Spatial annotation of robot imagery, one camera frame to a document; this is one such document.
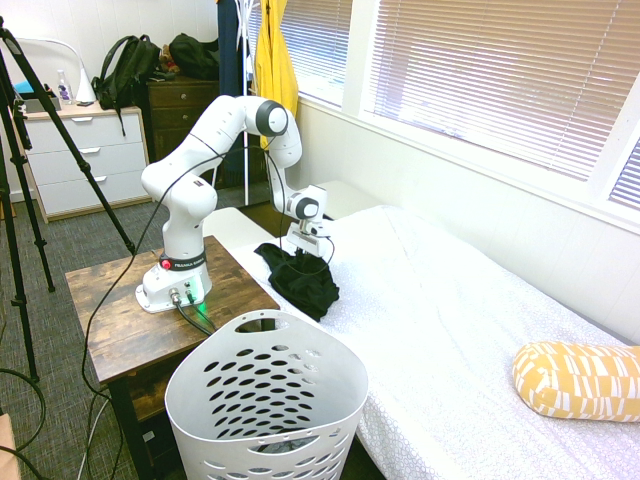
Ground wide white window blinds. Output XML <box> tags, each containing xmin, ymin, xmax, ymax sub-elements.
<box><xmin>362</xmin><ymin>0</ymin><xmax>640</xmax><ymax>182</ymax></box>

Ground narrow white window blinds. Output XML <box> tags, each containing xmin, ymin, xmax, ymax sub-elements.
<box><xmin>248</xmin><ymin>0</ymin><xmax>354</xmax><ymax>109</ymax></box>

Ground grey clothes in basket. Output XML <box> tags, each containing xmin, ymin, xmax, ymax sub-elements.
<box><xmin>249</xmin><ymin>427</ymin><xmax>321</xmax><ymax>456</ymax></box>

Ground rustic wooden side table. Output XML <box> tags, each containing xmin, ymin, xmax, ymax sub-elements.
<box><xmin>64</xmin><ymin>234</ymin><xmax>281</xmax><ymax>480</ymax></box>

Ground white drawer dresser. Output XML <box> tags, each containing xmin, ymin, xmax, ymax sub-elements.
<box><xmin>9</xmin><ymin>102</ymin><xmax>154</xmax><ymax>225</ymax></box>

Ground grey box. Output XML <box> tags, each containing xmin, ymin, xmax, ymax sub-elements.
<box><xmin>22</xmin><ymin>97</ymin><xmax>62</xmax><ymax>114</ymax></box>

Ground black floor cable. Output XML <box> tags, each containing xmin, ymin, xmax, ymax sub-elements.
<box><xmin>0</xmin><ymin>367</ymin><xmax>51</xmax><ymax>480</ymax></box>

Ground white desk lamp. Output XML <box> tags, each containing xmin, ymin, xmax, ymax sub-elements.
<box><xmin>29</xmin><ymin>37</ymin><xmax>96</xmax><ymax>106</ymax></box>

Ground clear plastic bottle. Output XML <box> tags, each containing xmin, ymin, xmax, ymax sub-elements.
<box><xmin>56</xmin><ymin>68</ymin><xmax>74</xmax><ymax>106</ymax></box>

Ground navy blue garment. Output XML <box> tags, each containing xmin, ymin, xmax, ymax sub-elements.
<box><xmin>218</xmin><ymin>0</ymin><xmax>251</xmax><ymax>99</ymax></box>

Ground black base cable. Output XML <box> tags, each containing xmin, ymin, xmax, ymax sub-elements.
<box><xmin>187</xmin><ymin>292</ymin><xmax>219</xmax><ymax>332</ymax></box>

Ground white floor cable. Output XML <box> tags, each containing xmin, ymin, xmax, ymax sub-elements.
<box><xmin>87</xmin><ymin>394</ymin><xmax>114</xmax><ymax>480</ymax></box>

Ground yellow jacket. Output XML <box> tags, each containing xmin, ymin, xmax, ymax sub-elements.
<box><xmin>254</xmin><ymin>0</ymin><xmax>300</xmax><ymax>151</ymax></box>

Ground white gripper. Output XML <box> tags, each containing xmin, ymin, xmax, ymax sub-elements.
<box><xmin>285</xmin><ymin>223</ymin><xmax>331</xmax><ymax>257</ymax></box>

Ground long black arm cable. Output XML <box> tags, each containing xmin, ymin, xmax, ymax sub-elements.
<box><xmin>82</xmin><ymin>134</ymin><xmax>336</xmax><ymax>480</ymax></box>

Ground black duffel bag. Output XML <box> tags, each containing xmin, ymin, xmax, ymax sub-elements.
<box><xmin>168</xmin><ymin>32</ymin><xmax>221</xmax><ymax>81</ymax></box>

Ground black backpack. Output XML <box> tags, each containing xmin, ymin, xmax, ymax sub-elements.
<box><xmin>91</xmin><ymin>33</ymin><xmax>162</xmax><ymax>137</ymax></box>

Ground white circle-patterned bedsheet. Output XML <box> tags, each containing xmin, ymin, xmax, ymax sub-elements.
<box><xmin>234</xmin><ymin>204</ymin><xmax>640</xmax><ymax>480</ymax></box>

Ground black shorts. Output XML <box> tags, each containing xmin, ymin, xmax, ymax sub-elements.
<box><xmin>253</xmin><ymin>242</ymin><xmax>341</xmax><ymax>323</ymax></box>

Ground white perforated laundry basket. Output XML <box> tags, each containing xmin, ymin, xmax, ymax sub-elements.
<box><xmin>164</xmin><ymin>309</ymin><xmax>370</xmax><ymax>480</ymax></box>

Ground grey base cable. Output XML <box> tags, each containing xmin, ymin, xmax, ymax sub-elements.
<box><xmin>174</xmin><ymin>294</ymin><xmax>214</xmax><ymax>335</ymax></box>

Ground white coat rack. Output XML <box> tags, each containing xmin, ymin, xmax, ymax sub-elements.
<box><xmin>237</xmin><ymin>0</ymin><xmax>262</xmax><ymax>206</ymax></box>

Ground black camera tripod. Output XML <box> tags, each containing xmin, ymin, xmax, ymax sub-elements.
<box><xmin>0</xmin><ymin>14</ymin><xmax>137</xmax><ymax>384</ymax></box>

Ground dark wooden dresser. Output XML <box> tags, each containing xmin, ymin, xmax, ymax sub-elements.
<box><xmin>146</xmin><ymin>77</ymin><xmax>271</xmax><ymax>191</ymax></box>

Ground yellow white patterned bolster pillow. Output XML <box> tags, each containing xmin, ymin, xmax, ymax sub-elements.
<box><xmin>511</xmin><ymin>340</ymin><xmax>640</xmax><ymax>425</ymax></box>

